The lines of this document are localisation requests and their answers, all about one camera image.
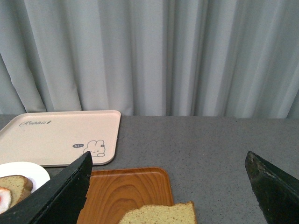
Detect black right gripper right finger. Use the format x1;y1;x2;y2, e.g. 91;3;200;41
245;151;299;224

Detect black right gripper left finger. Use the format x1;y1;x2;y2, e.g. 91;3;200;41
0;152;93;224

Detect white round plate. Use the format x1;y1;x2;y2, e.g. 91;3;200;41
0;162;50;194

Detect bread slice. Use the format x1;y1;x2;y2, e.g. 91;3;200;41
119;201;197;224
0;175;33;208

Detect wooden brown tray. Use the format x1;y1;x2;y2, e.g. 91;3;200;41
77;167;174;224

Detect fried egg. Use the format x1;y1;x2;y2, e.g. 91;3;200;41
0;187;12;214

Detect beige rabbit tray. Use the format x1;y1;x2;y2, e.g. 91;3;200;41
0;110;121;167

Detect grey curtain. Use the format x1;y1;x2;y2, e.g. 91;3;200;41
0;0;299;119

